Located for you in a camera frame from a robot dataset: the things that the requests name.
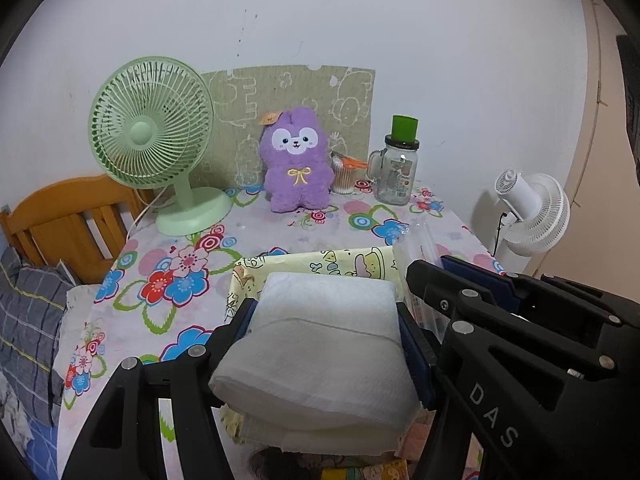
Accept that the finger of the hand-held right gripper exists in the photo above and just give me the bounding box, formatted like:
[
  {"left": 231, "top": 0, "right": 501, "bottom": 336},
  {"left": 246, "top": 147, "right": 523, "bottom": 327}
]
[
  {"left": 406, "top": 260, "right": 622, "bottom": 378},
  {"left": 440, "top": 254, "right": 626, "bottom": 331}
]

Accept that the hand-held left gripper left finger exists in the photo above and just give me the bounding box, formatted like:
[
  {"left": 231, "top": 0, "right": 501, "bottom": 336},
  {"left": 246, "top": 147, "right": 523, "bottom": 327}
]
[{"left": 60, "top": 298, "right": 258, "bottom": 480}]

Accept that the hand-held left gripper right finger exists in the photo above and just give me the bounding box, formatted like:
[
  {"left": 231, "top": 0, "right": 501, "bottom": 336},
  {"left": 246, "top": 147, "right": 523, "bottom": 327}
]
[{"left": 396, "top": 303, "right": 485, "bottom": 480}]

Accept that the clear plastic container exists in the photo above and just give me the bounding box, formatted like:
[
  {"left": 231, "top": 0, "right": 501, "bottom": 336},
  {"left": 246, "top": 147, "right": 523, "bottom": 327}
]
[{"left": 392, "top": 220, "right": 447, "bottom": 341}]

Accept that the white towel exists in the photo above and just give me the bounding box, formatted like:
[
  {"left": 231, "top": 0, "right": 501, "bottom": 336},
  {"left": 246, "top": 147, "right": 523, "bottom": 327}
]
[{"left": 207, "top": 271, "right": 423, "bottom": 461}]

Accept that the yellow cartoon storage box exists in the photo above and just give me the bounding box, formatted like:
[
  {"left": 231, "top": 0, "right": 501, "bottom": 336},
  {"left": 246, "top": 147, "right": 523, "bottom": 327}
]
[{"left": 220, "top": 246, "right": 416, "bottom": 480}]

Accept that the white fan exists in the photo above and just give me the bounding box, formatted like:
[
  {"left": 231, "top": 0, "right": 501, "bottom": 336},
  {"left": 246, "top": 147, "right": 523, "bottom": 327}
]
[{"left": 492, "top": 169, "right": 571, "bottom": 257}]

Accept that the glass jar with green lid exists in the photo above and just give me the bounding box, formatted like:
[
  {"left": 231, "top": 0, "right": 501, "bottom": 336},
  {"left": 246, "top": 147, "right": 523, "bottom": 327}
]
[{"left": 367, "top": 115, "right": 422, "bottom": 206}]

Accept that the purple plush toy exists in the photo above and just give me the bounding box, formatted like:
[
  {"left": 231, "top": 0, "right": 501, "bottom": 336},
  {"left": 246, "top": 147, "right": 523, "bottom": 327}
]
[{"left": 257, "top": 105, "right": 337, "bottom": 213}]

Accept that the cotton swab box orange lid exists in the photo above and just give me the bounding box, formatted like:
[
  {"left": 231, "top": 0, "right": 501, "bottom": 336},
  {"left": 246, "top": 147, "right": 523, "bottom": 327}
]
[{"left": 329, "top": 151, "right": 370, "bottom": 195}]

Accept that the wooden bed headboard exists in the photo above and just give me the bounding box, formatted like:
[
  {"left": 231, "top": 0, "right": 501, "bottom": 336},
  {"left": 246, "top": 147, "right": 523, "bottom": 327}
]
[{"left": 0, "top": 175, "right": 156, "bottom": 286}]

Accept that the grey plaid pillow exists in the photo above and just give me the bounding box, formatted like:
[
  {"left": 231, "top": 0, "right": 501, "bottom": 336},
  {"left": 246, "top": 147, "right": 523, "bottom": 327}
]
[{"left": 0, "top": 247, "right": 83, "bottom": 428}]

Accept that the green desk fan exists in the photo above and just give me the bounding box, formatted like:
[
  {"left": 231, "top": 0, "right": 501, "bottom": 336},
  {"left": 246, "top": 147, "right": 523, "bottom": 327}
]
[{"left": 89, "top": 55, "right": 233, "bottom": 237}]

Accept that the blue bed sheet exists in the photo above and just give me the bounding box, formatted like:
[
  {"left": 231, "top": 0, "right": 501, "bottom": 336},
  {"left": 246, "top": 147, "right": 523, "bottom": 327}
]
[{"left": 7, "top": 410, "right": 62, "bottom": 467}]

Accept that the black fan cable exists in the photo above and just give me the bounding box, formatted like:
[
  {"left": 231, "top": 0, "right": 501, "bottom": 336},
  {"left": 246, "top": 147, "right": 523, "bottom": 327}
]
[{"left": 492, "top": 211, "right": 510, "bottom": 257}]

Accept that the white fan cable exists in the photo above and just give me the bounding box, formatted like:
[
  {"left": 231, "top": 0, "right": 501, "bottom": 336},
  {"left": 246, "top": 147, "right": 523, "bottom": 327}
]
[{"left": 125, "top": 182, "right": 173, "bottom": 246}]

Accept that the beige cartoon wall panel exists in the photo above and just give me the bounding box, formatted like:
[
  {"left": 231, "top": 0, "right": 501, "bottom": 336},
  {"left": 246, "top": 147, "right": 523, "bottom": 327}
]
[{"left": 200, "top": 64, "right": 376, "bottom": 195}]

